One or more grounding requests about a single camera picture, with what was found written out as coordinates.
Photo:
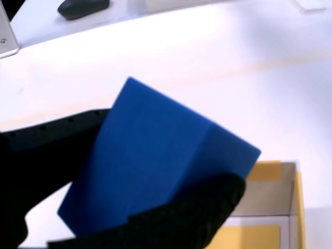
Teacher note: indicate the yellow cardboard box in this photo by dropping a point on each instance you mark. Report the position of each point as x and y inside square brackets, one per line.
[299, 207]

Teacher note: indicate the dark grey computer mouse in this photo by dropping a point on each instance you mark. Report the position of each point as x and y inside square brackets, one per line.
[80, 7]

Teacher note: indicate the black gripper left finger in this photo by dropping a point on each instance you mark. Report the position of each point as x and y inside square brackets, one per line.
[39, 160]

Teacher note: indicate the blue cube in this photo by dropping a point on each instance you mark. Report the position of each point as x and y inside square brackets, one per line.
[145, 145]

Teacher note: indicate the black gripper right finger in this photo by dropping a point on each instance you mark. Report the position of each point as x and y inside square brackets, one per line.
[181, 220]

